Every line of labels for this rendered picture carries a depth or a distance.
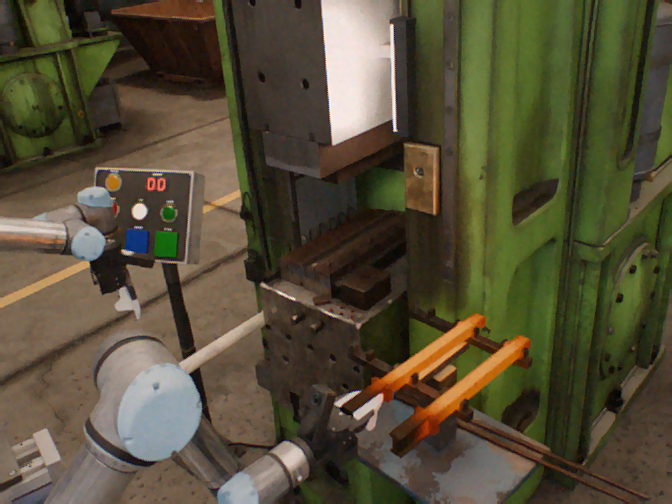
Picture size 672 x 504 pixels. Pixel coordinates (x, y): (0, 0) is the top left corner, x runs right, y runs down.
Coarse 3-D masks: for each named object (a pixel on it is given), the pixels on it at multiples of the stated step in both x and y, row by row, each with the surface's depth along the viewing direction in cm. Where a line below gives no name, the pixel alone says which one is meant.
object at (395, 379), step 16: (464, 320) 148; (480, 320) 148; (448, 336) 143; (464, 336) 145; (432, 352) 139; (400, 368) 135; (416, 368) 135; (384, 384) 130; (400, 384) 133; (352, 400) 127; (368, 400) 127
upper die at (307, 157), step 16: (384, 128) 181; (272, 144) 174; (288, 144) 170; (304, 144) 166; (320, 144) 163; (336, 144) 168; (352, 144) 173; (368, 144) 178; (384, 144) 183; (272, 160) 176; (288, 160) 172; (304, 160) 168; (320, 160) 165; (336, 160) 170; (352, 160) 174; (320, 176) 167
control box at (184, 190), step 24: (96, 168) 208; (120, 168) 206; (120, 192) 205; (144, 192) 203; (168, 192) 201; (192, 192) 199; (120, 216) 205; (144, 216) 202; (192, 216) 200; (192, 240) 201
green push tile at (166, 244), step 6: (156, 234) 200; (162, 234) 200; (168, 234) 199; (174, 234) 199; (156, 240) 200; (162, 240) 200; (168, 240) 199; (174, 240) 199; (156, 246) 200; (162, 246) 200; (168, 246) 199; (174, 246) 199; (156, 252) 200; (162, 252) 200; (168, 252) 199; (174, 252) 199
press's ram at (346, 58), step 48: (240, 0) 160; (288, 0) 150; (336, 0) 148; (384, 0) 160; (240, 48) 167; (288, 48) 156; (336, 48) 152; (384, 48) 162; (288, 96) 163; (336, 96) 156; (384, 96) 170
